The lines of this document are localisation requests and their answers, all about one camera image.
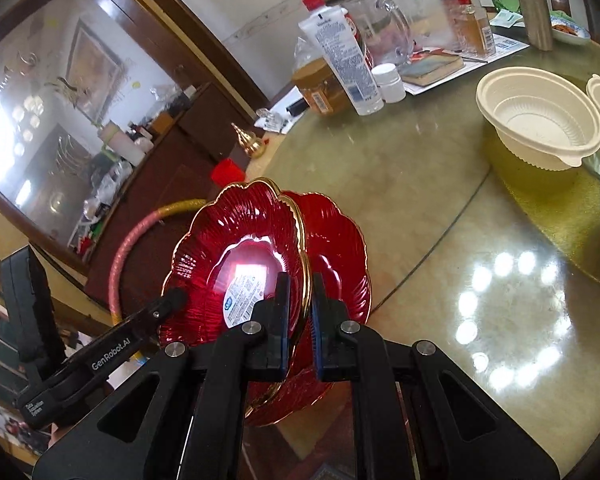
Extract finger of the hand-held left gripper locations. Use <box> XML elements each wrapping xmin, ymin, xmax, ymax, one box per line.
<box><xmin>124</xmin><ymin>288</ymin><xmax>189</xmax><ymax>347</ymax></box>

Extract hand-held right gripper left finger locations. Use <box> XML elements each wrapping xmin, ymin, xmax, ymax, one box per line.
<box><xmin>31</xmin><ymin>272</ymin><xmax>292</xmax><ymax>480</ymax></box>

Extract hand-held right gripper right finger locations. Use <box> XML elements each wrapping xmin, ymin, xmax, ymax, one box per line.
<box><xmin>311</xmin><ymin>273</ymin><xmax>561</xmax><ymax>480</ymax></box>

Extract red gold-rimmed plate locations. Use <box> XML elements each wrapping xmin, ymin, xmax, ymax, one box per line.
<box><xmin>161</xmin><ymin>177</ymin><xmax>311</xmax><ymax>348</ymax></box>
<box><xmin>242</xmin><ymin>190</ymin><xmax>372</xmax><ymax>428</ymax></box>

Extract small red box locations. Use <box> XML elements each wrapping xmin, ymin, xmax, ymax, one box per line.
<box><xmin>210</xmin><ymin>158</ymin><xmax>245</xmax><ymax>187</ymax></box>

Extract wooden mirror cabinet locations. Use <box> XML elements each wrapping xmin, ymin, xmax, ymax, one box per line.
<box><xmin>0</xmin><ymin>0</ymin><xmax>267</xmax><ymax>281</ymax></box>

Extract amber jar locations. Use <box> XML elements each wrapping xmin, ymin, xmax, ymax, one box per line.
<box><xmin>292</xmin><ymin>55</ymin><xmax>352</xmax><ymax>119</ymax></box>

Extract gold glitter turntable mat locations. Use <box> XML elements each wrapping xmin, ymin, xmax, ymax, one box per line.
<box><xmin>484</xmin><ymin>125</ymin><xmax>600</xmax><ymax>292</ymax></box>

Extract small white bottle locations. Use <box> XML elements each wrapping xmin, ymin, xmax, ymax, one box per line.
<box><xmin>371</xmin><ymin>63</ymin><xmax>407</xmax><ymax>105</ymax></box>

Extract white lotion tube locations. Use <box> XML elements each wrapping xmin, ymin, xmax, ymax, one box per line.
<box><xmin>300</xmin><ymin>4</ymin><xmax>385</xmax><ymax>117</ymax></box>

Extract old book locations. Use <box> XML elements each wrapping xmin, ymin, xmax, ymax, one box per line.
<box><xmin>402</xmin><ymin>52</ymin><xmax>466</xmax><ymax>87</ymax></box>

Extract clear glass pitcher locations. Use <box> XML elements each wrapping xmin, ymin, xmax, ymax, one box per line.
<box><xmin>346</xmin><ymin>0</ymin><xmax>414</xmax><ymax>67</ymax></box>

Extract printed paper sheet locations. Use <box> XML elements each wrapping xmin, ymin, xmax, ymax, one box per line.
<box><xmin>492</xmin><ymin>34</ymin><xmax>531</xmax><ymax>57</ymax></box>

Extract liquor bottles in bag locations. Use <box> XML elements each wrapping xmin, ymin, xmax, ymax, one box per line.
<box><xmin>389</xmin><ymin>0</ymin><xmax>497</xmax><ymax>59</ymax></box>

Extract steel tumbler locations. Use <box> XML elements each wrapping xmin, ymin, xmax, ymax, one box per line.
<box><xmin>509</xmin><ymin>0</ymin><xmax>554</xmax><ymax>52</ymax></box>

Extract blue white dish with food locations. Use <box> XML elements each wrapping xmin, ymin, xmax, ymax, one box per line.
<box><xmin>550</xmin><ymin>15</ymin><xmax>592</xmax><ymax>47</ymax></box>

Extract pink hose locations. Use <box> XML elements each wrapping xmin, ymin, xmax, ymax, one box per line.
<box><xmin>107</xmin><ymin>199</ymin><xmax>221</xmax><ymax>332</ymax></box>

